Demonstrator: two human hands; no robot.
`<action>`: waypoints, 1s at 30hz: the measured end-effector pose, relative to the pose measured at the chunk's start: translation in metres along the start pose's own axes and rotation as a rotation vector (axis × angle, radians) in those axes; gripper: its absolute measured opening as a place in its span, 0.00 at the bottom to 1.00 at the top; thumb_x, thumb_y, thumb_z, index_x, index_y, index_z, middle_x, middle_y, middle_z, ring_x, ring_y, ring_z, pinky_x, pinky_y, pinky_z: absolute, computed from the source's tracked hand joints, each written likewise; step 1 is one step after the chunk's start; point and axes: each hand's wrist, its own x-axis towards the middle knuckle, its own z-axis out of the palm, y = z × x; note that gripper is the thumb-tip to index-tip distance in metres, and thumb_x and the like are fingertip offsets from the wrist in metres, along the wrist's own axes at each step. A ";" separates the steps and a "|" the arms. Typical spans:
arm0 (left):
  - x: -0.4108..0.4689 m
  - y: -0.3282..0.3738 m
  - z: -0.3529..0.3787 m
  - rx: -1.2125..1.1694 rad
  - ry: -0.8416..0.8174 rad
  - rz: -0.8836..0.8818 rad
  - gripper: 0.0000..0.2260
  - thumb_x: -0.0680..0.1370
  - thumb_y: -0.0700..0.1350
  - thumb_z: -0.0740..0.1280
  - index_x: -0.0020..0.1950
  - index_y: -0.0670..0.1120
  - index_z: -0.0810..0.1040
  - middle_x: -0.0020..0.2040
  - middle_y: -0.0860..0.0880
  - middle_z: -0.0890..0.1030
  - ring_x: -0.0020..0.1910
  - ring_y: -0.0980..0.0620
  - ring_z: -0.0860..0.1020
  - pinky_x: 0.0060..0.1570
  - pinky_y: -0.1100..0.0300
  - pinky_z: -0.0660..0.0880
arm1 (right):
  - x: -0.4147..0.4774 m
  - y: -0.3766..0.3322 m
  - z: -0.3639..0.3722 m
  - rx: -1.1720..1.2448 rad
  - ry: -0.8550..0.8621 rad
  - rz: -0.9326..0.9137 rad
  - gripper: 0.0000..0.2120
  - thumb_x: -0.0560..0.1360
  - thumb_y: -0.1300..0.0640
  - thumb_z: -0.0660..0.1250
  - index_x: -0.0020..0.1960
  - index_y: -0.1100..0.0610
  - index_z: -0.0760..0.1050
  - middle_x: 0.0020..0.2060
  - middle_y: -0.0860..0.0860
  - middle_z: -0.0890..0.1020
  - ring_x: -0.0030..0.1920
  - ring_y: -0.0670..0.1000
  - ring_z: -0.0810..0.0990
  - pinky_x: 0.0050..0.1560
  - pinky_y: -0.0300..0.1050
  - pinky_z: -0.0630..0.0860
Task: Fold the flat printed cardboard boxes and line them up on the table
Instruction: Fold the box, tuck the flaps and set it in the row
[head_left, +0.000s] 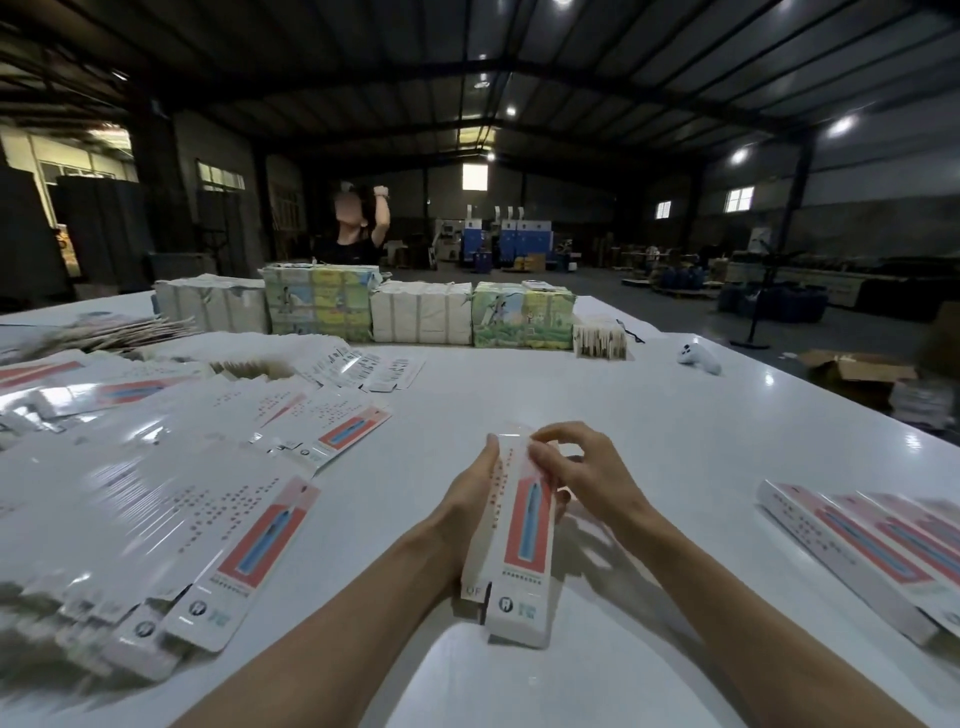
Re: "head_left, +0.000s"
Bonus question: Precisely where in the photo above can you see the person's right hand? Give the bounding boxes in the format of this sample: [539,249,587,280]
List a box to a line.
[528,421,657,539]

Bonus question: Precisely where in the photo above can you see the person's left hand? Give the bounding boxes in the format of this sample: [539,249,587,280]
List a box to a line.
[424,435,504,584]

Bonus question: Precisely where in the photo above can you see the toothbrush carton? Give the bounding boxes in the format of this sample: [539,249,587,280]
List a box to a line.
[460,433,557,650]

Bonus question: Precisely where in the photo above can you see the pile of carton blanks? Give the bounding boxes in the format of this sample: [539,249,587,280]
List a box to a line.
[0,333,425,684]

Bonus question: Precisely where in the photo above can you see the person's left forearm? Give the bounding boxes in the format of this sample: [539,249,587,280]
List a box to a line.
[180,525,470,728]

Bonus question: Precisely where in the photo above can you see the person's right forearm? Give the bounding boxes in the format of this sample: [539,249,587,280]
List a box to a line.
[615,507,924,728]

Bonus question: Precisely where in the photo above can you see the small beige card stack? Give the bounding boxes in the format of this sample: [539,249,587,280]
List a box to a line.
[573,318,629,360]

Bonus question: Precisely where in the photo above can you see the small white object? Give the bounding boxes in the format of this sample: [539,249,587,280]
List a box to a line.
[676,342,722,375]

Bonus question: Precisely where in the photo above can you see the green printed carton bundle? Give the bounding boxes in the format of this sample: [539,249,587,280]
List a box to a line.
[471,280,576,351]

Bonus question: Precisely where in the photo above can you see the row of white cartons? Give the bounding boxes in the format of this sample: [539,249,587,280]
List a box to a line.
[370,280,474,347]
[153,274,272,335]

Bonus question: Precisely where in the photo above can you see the blue machine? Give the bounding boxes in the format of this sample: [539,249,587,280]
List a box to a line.
[462,217,554,272]

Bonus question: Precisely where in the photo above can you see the black floor stand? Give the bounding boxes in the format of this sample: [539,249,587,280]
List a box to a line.
[732,225,815,351]

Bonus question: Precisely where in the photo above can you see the blue bins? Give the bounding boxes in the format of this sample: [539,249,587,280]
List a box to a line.
[717,282,830,324]

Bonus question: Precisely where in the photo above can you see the green yellow carton bundle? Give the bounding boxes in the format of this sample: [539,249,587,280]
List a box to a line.
[259,264,381,345]

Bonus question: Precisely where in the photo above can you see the open cardboard box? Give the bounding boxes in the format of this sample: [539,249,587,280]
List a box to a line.
[799,349,918,410]

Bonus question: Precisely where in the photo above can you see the white plastic bags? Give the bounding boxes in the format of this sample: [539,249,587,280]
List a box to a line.
[889,378,957,429]

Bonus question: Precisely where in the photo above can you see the tall cardboard box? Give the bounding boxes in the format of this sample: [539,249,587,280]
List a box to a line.
[922,300,960,377]

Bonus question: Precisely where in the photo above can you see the grey crate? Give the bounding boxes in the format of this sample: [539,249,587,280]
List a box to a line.
[147,250,219,281]

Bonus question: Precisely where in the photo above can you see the pile of grey flat sheets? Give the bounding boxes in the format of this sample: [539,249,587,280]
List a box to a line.
[0,310,197,359]

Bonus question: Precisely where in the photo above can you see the dark grey cabinet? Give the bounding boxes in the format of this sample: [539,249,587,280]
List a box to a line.
[52,175,152,294]

